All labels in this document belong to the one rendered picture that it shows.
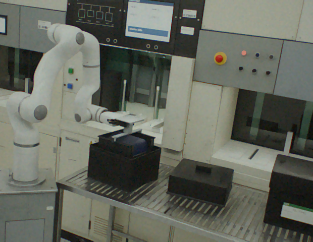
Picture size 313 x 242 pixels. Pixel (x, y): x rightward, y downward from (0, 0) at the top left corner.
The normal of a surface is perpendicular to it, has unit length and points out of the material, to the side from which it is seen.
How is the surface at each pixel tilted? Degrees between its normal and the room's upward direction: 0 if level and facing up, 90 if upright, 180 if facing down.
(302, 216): 90
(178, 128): 90
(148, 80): 90
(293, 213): 90
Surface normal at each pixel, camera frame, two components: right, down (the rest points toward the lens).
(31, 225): 0.33, 0.28
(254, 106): -0.43, 0.18
